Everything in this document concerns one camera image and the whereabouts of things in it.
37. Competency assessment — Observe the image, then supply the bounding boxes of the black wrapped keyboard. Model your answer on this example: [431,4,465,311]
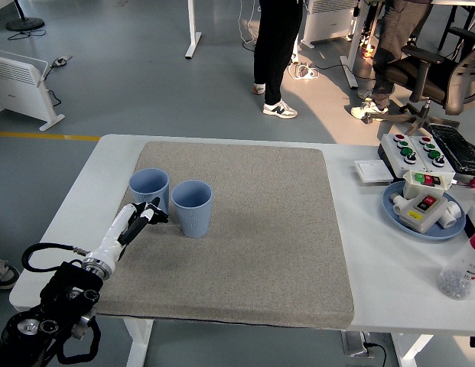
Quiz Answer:
[428,123,475,177]

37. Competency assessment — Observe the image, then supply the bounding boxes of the person's shoe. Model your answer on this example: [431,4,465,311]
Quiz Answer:
[0,253,21,291]

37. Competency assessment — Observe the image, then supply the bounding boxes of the blue ribbed plastic cup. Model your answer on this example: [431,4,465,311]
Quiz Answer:
[171,180,214,239]
[129,168,171,215]

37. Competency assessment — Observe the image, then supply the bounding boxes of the grey red-button switch box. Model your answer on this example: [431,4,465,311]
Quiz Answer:
[398,192,449,235]

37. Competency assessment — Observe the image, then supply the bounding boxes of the clear bottle with red cap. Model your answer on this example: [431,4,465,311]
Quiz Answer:
[437,229,475,300]

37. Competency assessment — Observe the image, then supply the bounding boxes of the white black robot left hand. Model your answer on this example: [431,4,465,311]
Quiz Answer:
[86,196,170,265]

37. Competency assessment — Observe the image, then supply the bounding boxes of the white coiled floor cable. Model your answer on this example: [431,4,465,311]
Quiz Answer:
[288,62,320,81]

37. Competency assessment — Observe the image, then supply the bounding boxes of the white panel heater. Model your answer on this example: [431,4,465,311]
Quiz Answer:
[300,0,359,49]
[0,48,66,132]

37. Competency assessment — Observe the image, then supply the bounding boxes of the white wall switch plate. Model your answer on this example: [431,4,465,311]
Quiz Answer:
[353,159,394,187]

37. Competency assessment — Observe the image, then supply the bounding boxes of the person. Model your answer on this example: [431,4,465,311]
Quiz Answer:
[350,0,433,122]
[252,0,304,119]

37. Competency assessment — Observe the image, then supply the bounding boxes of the white pipe fitting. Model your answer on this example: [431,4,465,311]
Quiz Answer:
[389,193,410,216]
[439,200,464,229]

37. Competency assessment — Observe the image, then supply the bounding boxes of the black power cable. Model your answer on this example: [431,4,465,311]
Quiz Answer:
[366,342,387,367]

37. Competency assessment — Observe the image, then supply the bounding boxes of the white table leg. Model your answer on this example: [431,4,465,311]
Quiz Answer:
[392,333,435,367]
[123,317,155,367]

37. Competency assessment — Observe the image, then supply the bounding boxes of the white green-red button switch box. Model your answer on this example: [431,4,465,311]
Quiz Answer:
[402,170,457,200]

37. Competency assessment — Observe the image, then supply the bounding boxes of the black office chair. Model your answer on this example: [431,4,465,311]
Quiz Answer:
[382,26,475,135]

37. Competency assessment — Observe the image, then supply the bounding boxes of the grey-brown table mat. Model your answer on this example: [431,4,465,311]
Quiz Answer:
[94,141,356,329]

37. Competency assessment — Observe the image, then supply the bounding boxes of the black round stand base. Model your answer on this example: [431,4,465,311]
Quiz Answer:
[5,0,46,32]

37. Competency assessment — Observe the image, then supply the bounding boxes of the white desk leg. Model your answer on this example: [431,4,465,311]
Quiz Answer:
[340,0,370,91]
[184,0,203,60]

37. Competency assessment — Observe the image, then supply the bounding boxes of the blue round plate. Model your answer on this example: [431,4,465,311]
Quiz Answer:
[382,180,467,242]

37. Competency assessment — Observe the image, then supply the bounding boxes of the white push-button control box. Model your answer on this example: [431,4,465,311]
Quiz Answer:
[377,133,429,180]
[408,135,458,179]

